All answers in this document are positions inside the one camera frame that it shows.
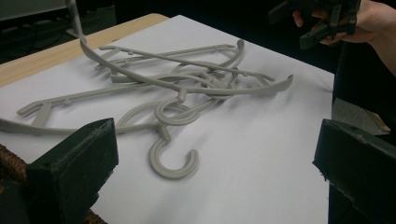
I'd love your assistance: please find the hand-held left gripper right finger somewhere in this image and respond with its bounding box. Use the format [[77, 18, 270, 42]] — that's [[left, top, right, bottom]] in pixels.
[[312, 119, 396, 224]]

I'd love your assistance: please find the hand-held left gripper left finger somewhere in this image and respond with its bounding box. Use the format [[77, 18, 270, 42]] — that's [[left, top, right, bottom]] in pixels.
[[26, 117, 120, 224]]

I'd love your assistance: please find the grey plastic clothes hanger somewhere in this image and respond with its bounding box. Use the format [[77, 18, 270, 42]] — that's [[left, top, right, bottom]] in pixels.
[[98, 45, 276, 83], [0, 72, 239, 181], [79, 36, 294, 127], [93, 38, 247, 101]]

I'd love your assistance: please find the grey flat panel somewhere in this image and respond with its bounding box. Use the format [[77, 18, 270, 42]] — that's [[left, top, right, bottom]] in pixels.
[[331, 97, 392, 136]]

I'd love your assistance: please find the white metal stand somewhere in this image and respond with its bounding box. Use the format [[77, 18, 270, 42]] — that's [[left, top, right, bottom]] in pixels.
[[64, 0, 87, 40]]

